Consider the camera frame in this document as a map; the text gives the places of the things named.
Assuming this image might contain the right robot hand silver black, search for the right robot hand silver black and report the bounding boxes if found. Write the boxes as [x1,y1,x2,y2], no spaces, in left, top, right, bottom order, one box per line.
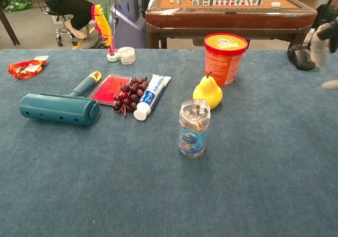
[308,19,338,90]

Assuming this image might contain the yellow pear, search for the yellow pear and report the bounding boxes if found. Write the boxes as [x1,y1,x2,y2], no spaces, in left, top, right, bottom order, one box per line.
[192,71,223,110]

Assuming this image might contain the black computer mouse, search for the black computer mouse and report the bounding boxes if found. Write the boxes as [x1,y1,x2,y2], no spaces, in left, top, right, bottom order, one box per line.
[287,43,317,71]

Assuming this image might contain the black tripod stand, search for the black tripod stand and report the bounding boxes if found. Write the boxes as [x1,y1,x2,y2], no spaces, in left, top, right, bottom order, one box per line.
[307,0,338,49]

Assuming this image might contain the orange snack tub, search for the orange snack tub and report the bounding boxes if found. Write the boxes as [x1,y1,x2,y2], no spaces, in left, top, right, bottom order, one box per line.
[203,33,249,88]

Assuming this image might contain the brown mahjong table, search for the brown mahjong table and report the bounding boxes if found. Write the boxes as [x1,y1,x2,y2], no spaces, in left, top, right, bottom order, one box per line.
[145,0,318,49]

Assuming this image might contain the standing mahjong tile row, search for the standing mahjong tile row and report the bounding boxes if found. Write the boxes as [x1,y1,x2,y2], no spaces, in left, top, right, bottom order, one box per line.
[192,0,264,7]

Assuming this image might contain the clear jar with blue label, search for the clear jar with blue label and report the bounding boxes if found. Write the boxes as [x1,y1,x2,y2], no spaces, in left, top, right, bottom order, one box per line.
[178,98,211,159]

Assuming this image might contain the white blue toothpaste tube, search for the white blue toothpaste tube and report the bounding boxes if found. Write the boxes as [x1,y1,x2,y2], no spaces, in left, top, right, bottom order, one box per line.
[133,74,172,121]

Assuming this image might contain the small white container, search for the small white container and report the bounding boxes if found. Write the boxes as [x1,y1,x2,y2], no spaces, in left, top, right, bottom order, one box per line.
[117,46,137,65]

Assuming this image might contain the dark red grape bunch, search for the dark red grape bunch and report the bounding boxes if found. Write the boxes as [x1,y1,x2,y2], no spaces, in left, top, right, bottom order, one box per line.
[112,75,149,116]

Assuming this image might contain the red stamp pad case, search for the red stamp pad case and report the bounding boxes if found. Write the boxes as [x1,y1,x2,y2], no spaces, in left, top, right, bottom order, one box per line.
[90,74,133,107]

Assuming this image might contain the colourful feather shuttlecock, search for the colourful feather shuttlecock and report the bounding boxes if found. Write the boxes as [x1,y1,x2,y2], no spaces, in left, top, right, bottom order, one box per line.
[90,3,119,62]

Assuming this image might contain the blue table cloth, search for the blue table cloth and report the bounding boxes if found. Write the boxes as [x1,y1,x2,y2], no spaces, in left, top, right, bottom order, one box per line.
[0,48,338,237]

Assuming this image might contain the seated person in black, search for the seated person in black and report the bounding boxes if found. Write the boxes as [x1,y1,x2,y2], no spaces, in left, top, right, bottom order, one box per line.
[39,0,93,40]

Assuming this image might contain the chrome swivel stool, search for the chrome swivel stool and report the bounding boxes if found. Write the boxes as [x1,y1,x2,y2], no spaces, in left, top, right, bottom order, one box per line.
[26,0,80,48]

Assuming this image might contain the teal lint roller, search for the teal lint roller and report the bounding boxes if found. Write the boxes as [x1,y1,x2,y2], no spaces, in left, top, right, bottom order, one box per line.
[19,71,102,127]

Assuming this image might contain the green bag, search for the green bag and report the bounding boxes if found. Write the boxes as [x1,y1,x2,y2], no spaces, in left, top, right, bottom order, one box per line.
[4,0,33,13]

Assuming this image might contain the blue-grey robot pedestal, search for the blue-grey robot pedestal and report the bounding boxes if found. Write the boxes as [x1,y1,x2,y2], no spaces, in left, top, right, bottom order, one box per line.
[109,0,148,49]

